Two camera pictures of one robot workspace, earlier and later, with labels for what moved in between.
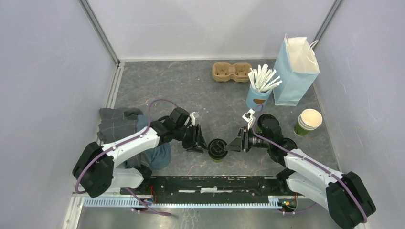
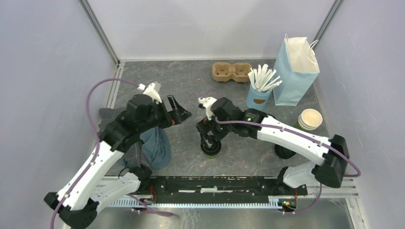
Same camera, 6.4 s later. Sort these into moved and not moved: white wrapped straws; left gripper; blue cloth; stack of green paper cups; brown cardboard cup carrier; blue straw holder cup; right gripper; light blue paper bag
Moved: right gripper; left gripper
Not moved: brown cardboard cup carrier; blue straw holder cup; light blue paper bag; white wrapped straws; stack of green paper cups; blue cloth
